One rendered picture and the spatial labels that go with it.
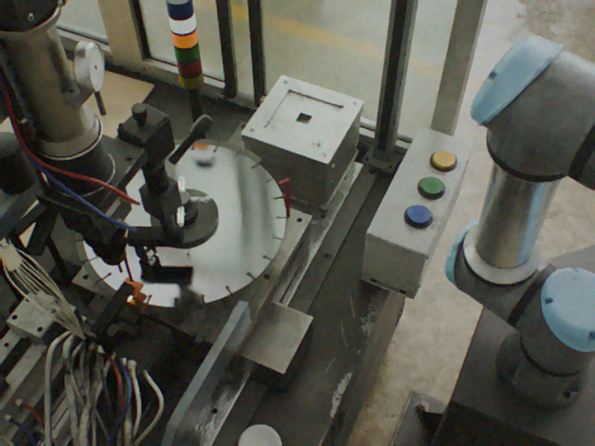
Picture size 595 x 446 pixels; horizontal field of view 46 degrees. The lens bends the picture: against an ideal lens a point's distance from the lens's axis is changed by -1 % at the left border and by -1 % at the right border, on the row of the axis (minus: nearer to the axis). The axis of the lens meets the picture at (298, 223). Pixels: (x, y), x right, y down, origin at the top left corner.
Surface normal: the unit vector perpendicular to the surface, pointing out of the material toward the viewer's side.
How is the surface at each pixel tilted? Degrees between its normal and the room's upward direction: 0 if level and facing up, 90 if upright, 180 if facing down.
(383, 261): 90
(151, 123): 0
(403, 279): 90
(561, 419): 0
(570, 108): 44
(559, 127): 63
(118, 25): 90
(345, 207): 0
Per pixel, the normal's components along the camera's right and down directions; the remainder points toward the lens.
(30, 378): 0.91, 0.34
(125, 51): -0.42, 0.73
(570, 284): 0.10, -0.51
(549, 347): -0.66, 0.61
